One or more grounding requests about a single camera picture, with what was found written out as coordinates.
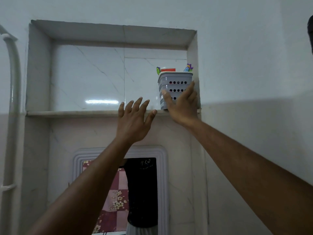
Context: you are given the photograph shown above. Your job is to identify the person's left hand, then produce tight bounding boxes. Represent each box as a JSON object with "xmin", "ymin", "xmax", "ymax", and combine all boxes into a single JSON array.
[{"xmin": 116, "ymin": 97, "xmax": 157, "ymax": 145}]

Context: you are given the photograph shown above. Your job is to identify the person's left forearm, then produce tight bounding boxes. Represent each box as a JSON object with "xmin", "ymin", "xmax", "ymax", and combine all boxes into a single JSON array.
[{"xmin": 26, "ymin": 136, "xmax": 134, "ymax": 235}]

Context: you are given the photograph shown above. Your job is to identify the white framed wall mirror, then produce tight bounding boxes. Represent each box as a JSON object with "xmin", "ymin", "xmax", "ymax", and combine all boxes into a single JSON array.
[{"xmin": 72, "ymin": 145, "xmax": 170, "ymax": 235}]

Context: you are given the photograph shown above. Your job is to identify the person's right forearm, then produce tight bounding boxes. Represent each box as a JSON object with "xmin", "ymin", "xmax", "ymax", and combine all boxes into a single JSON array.
[{"xmin": 188, "ymin": 118, "xmax": 313, "ymax": 235}]

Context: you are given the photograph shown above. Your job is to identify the white pipe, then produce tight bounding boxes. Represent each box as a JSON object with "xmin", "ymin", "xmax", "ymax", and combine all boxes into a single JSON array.
[{"xmin": 0, "ymin": 24, "xmax": 22, "ymax": 235}]

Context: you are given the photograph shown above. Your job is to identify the grey perforated plastic basket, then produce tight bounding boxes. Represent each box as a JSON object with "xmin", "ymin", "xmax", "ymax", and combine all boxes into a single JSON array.
[{"xmin": 158, "ymin": 72, "xmax": 193, "ymax": 110}]

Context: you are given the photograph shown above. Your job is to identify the person's right hand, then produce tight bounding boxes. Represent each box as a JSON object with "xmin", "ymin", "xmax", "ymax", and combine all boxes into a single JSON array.
[{"xmin": 161, "ymin": 81, "xmax": 200, "ymax": 126}]

